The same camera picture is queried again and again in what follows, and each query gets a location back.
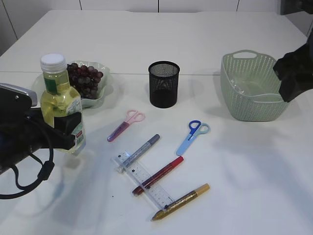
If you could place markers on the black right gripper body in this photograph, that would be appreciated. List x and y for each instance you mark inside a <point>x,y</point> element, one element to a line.
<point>295,71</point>

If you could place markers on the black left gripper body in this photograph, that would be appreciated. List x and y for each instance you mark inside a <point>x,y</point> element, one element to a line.
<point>21,139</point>

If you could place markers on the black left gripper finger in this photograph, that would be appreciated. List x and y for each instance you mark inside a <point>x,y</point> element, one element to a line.
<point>67,124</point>
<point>61,141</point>

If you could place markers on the yellow tea bottle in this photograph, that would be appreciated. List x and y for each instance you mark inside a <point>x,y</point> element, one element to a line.
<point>59,99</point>

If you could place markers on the purple grape bunch with leaves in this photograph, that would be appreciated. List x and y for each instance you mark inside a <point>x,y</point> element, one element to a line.
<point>85,79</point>

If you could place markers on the clear plastic sheet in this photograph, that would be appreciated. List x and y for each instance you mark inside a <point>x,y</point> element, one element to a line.
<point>237,87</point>

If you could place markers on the blue scissors with sheath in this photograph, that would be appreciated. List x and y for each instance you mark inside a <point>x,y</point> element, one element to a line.
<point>196,128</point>

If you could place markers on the green woven plastic basket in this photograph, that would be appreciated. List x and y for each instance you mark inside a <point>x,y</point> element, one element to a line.
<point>254,71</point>

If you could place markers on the green wavy glass plate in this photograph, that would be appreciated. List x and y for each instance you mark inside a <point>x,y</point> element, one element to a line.
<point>104,86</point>

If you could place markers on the silver glitter pen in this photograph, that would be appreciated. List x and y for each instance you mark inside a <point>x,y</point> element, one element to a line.
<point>136,155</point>

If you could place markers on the black mesh pen holder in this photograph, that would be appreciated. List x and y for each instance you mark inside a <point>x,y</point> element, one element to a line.
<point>163,83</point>

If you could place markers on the transparent plastic ruler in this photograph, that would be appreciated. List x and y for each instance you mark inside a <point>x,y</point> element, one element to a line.
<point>138,174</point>

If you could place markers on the red glitter pen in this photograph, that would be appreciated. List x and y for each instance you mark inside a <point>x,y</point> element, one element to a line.
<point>147,184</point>

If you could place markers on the gold glitter pen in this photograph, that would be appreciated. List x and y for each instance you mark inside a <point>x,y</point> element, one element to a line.
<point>174,206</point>

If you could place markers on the pink scissors with purple sheath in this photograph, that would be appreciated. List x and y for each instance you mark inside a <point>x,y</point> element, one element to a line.
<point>131,117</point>

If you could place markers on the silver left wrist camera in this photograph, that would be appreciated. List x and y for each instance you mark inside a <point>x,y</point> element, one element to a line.
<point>16,99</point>

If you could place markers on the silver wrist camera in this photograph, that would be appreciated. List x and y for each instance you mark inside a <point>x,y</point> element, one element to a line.
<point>293,6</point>
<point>16,99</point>

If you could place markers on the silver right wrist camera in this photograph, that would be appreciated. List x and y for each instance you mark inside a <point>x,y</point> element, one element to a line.
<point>293,6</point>

